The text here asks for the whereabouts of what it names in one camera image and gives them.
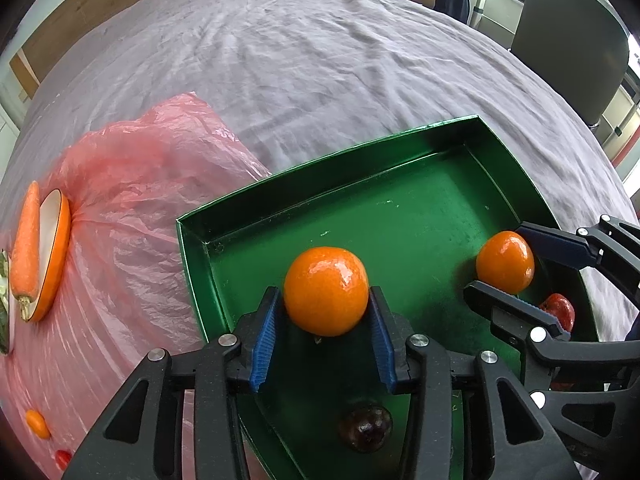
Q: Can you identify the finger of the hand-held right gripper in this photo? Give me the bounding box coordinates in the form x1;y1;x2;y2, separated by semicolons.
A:
515;214;640;311
463;280;640;367

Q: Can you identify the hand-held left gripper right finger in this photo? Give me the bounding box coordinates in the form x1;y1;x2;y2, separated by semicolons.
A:
367;285;586;480

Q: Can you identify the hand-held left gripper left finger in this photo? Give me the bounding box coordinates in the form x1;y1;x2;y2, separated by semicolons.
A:
75;286;284;480

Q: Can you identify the medium orange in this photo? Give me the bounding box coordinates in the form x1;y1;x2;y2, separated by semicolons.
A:
475;230;536;295

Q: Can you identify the red strawberry-like fruit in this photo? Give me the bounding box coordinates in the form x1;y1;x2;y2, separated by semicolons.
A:
539;294;576;333

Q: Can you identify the large orange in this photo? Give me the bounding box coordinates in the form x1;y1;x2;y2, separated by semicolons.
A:
283;246;370;337

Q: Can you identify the dark plum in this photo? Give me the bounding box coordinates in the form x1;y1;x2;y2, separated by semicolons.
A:
339;404;393;453

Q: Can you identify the green tray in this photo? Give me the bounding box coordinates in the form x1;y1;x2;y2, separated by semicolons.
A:
176;115;601;480

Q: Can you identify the pink plastic sheet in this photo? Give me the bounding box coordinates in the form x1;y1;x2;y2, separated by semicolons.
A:
0;92;273;480

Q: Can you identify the dark grey chair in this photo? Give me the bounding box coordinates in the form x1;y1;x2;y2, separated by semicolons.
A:
510;0;631;128

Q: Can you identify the orange-rimmed plate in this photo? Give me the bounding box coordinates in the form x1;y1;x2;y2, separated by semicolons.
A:
27;188;72;323

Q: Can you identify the small orange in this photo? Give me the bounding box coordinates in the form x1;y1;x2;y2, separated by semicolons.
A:
25;409;52;441

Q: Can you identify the carrot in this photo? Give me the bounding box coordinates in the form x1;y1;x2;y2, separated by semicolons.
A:
10;180;41;322

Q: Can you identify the wooden headboard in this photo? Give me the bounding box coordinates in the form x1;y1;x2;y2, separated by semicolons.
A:
9;0;236;101

